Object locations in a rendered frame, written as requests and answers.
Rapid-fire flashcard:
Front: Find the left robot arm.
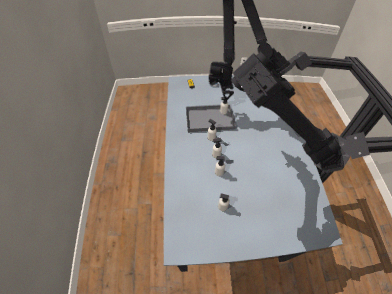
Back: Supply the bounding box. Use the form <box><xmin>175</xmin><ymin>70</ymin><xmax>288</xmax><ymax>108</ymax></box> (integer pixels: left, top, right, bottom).
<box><xmin>231</xmin><ymin>51</ymin><xmax>344</xmax><ymax>170</ymax></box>

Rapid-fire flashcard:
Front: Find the white pump bottle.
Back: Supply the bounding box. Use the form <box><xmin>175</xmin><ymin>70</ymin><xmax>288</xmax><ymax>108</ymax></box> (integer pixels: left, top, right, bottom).
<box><xmin>212</xmin><ymin>138</ymin><xmax>222</xmax><ymax>158</ymax></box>
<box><xmin>208</xmin><ymin>119</ymin><xmax>217</xmax><ymax>141</ymax></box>
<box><xmin>218</xmin><ymin>193</ymin><xmax>230</xmax><ymax>211</ymax></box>
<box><xmin>220</xmin><ymin>97</ymin><xmax>228</xmax><ymax>114</ymax></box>
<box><xmin>215</xmin><ymin>156</ymin><xmax>225</xmax><ymax>176</ymax></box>

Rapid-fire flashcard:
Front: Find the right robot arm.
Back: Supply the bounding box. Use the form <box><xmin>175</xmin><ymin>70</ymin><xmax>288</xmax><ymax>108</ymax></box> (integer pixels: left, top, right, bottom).
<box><xmin>209</xmin><ymin>0</ymin><xmax>290</xmax><ymax>86</ymax></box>

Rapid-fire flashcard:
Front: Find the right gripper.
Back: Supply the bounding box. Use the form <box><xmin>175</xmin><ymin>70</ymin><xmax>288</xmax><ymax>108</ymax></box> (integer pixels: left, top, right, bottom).
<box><xmin>221</xmin><ymin>77</ymin><xmax>234</xmax><ymax>100</ymax></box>

